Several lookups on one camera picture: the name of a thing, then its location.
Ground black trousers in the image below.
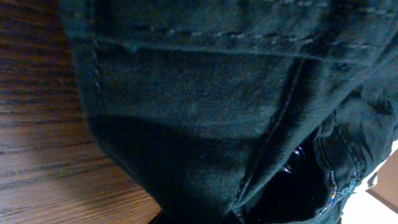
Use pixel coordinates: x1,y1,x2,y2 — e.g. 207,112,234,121
60,0,397,223

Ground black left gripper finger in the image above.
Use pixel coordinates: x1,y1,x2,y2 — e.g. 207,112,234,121
148,212,170,224

